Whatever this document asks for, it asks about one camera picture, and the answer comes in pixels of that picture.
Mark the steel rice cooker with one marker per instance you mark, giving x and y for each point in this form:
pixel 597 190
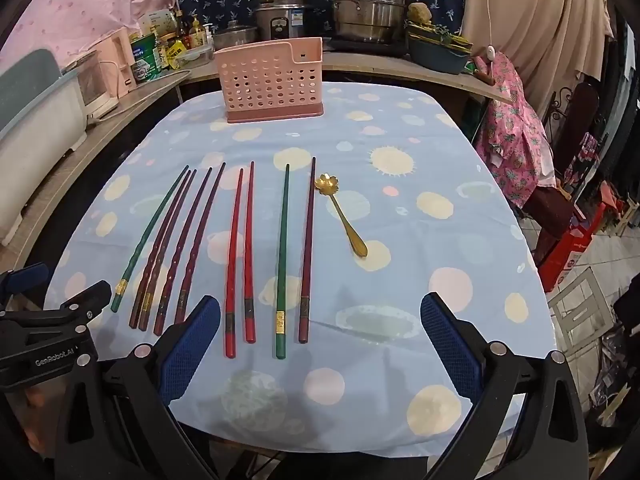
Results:
pixel 282 15

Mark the green leafy vegetables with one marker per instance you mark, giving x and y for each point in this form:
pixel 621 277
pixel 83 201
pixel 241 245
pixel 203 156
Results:
pixel 442 31

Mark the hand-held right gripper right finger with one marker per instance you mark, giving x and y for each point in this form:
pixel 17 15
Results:
pixel 450 345

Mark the small pot with glass lid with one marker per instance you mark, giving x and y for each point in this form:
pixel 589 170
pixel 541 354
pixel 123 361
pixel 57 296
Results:
pixel 235 35

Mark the black induction cooker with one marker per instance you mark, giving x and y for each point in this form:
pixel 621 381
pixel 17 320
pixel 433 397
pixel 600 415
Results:
pixel 365 47

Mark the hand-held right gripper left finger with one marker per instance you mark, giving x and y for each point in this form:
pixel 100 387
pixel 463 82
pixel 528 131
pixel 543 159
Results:
pixel 190 345

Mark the green straight chopstick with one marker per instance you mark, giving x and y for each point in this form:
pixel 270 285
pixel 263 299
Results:
pixel 284 260

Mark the white frame stool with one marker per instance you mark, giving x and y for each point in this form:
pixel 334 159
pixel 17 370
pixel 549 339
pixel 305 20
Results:
pixel 580 305

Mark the tan loofah sponge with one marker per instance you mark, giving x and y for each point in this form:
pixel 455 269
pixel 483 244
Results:
pixel 421 11

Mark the chopsticks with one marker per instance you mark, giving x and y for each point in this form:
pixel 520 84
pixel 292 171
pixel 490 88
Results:
pixel 234 270

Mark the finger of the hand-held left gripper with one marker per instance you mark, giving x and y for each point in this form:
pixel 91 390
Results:
pixel 25 280
pixel 82 300

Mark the pink perforated utensil holder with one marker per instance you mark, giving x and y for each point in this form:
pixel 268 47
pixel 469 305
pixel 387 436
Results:
pixel 265 85

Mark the yellow seasoning packet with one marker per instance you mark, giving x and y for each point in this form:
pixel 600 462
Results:
pixel 176 54

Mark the dark red straight chopstick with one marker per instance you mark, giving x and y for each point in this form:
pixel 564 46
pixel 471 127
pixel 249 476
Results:
pixel 308 260

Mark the red cardboard box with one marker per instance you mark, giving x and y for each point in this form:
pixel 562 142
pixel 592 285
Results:
pixel 570 250

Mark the clear food container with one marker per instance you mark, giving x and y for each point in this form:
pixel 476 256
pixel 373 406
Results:
pixel 194 56

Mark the pink floral apron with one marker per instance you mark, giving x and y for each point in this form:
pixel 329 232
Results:
pixel 510 130

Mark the pink electric kettle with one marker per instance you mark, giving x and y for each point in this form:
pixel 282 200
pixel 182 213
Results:
pixel 117 60

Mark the green tin can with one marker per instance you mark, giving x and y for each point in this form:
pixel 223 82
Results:
pixel 146 60

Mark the row of hanging clothes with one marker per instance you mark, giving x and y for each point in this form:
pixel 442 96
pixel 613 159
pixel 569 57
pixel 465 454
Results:
pixel 622 85

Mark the beige curtain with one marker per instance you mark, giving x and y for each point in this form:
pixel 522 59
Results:
pixel 540 20

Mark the yellow colander bowl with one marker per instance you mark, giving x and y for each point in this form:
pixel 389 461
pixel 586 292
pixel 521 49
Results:
pixel 425 35

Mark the person's left hand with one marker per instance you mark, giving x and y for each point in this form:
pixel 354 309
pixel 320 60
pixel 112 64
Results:
pixel 36 402

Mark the stacked steel steamer pot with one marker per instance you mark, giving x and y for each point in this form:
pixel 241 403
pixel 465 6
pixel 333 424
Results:
pixel 370 5

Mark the gold flower spoon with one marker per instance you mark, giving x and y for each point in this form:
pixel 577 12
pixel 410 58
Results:
pixel 345 220

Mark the white dish cabinet blue lid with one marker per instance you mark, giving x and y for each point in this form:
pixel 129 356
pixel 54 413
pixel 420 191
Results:
pixel 35 135

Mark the bright red chopstick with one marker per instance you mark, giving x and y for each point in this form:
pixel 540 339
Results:
pixel 249 270

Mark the blue plastic basin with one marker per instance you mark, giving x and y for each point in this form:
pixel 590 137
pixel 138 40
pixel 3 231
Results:
pixel 440 62

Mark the blue planet print tablecloth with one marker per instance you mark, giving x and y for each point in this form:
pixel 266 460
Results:
pixel 400 210

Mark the dark sauce bottle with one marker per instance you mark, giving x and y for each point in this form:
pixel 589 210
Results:
pixel 186 24

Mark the green wavy chopstick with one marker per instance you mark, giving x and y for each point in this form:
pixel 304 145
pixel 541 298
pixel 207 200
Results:
pixel 150 240

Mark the soap pump bottle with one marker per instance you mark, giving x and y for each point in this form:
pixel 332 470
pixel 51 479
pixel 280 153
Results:
pixel 198 34

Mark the pink spotted sheet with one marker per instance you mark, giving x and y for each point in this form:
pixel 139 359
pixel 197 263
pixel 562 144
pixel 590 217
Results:
pixel 90 0

